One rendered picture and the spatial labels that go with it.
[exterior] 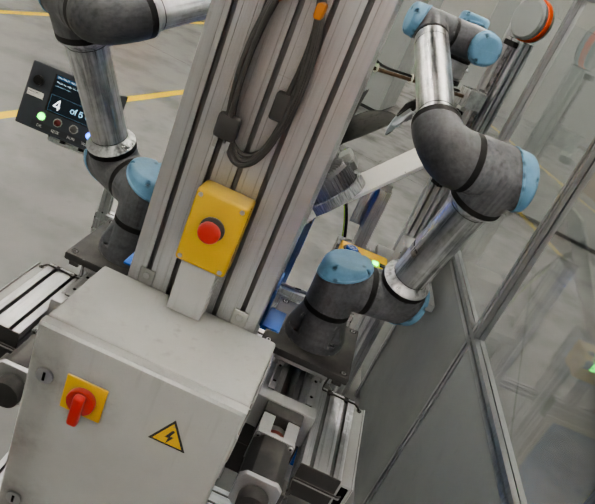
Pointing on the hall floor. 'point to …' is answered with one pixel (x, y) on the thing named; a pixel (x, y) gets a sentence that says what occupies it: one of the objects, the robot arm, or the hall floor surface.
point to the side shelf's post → (362, 352)
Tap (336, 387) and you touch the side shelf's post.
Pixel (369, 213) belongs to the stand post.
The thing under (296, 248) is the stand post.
